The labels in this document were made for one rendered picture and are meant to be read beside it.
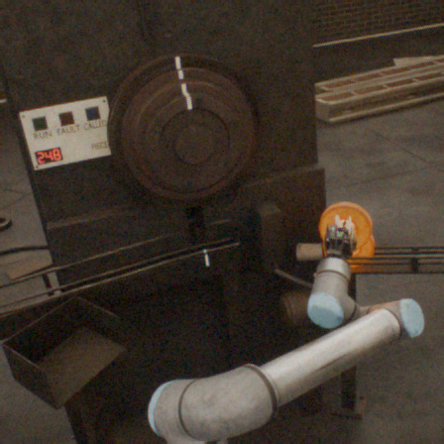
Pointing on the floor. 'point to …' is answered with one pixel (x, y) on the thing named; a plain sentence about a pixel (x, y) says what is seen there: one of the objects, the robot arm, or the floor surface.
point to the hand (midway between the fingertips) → (345, 221)
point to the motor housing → (293, 300)
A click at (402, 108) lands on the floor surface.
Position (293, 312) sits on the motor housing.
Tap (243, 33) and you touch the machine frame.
